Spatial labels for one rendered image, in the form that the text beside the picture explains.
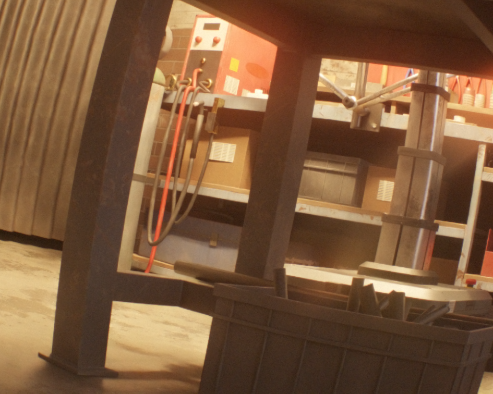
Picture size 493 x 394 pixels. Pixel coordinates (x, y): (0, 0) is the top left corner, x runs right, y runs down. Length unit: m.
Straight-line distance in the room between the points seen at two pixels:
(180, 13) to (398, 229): 2.71
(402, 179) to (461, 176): 1.38
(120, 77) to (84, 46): 2.81
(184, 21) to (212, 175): 1.49
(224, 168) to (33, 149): 1.15
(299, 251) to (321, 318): 1.98
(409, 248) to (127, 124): 1.08
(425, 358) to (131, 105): 0.71
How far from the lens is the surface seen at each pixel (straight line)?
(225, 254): 3.44
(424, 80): 2.48
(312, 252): 3.33
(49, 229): 4.29
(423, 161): 2.41
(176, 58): 4.73
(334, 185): 3.22
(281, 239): 2.00
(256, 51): 4.01
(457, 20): 1.72
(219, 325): 1.45
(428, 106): 2.45
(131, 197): 3.48
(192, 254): 3.53
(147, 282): 1.68
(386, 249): 2.41
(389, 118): 3.09
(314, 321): 1.35
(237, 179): 3.41
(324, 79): 3.11
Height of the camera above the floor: 0.35
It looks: 3 degrees up
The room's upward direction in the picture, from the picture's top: 11 degrees clockwise
